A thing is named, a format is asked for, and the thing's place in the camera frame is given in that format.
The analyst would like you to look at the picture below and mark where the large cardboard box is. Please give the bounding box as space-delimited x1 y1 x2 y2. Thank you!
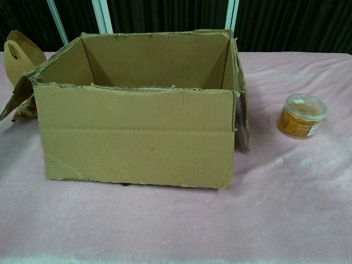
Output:
0 29 252 191

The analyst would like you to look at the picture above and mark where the pink table cloth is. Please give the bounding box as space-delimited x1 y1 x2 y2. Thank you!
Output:
0 51 352 264

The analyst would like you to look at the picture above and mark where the round orange lidded cup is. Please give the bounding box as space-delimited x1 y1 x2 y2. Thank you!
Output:
276 93 328 141

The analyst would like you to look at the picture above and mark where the green orange snack packet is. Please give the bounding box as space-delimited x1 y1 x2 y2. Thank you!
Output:
10 96 38 123

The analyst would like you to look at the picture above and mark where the kraft paper takeaway box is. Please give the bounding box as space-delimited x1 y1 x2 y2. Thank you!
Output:
4 30 47 87

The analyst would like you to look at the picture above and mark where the wide white frame post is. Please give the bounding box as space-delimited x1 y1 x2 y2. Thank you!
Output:
91 0 114 35

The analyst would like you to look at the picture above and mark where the thin white frame post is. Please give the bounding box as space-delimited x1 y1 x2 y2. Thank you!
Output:
46 0 69 46

